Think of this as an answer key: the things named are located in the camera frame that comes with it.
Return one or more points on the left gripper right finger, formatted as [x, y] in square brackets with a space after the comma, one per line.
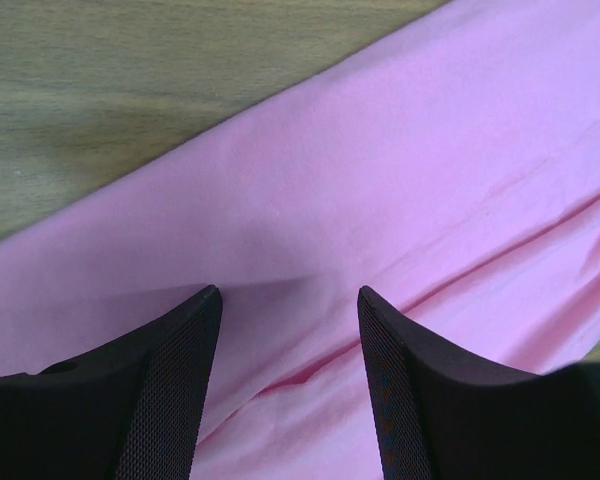
[443, 412]

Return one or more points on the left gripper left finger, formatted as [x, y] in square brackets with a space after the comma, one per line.
[129, 409]

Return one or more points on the light pink t shirt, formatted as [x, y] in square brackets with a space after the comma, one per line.
[453, 166]

